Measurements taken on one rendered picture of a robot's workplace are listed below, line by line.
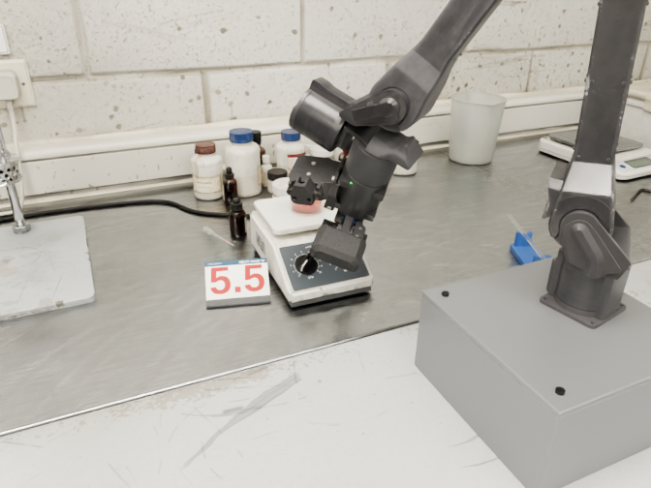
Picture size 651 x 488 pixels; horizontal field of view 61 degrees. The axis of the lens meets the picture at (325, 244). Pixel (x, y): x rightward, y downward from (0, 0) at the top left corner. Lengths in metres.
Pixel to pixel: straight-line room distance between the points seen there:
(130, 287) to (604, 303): 0.63
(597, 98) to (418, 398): 0.35
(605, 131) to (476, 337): 0.22
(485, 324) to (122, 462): 0.38
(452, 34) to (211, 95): 0.77
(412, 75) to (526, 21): 1.08
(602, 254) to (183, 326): 0.50
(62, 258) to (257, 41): 0.61
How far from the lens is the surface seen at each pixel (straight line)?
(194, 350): 0.72
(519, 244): 0.98
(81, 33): 1.20
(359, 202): 0.66
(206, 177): 1.12
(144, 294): 0.84
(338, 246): 0.65
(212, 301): 0.80
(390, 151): 0.60
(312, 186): 0.66
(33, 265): 0.96
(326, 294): 0.78
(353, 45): 1.35
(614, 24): 0.55
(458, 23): 0.56
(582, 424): 0.55
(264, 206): 0.87
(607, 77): 0.55
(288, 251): 0.79
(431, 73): 0.57
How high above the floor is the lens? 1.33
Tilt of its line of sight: 27 degrees down
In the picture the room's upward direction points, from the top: 1 degrees clockwise
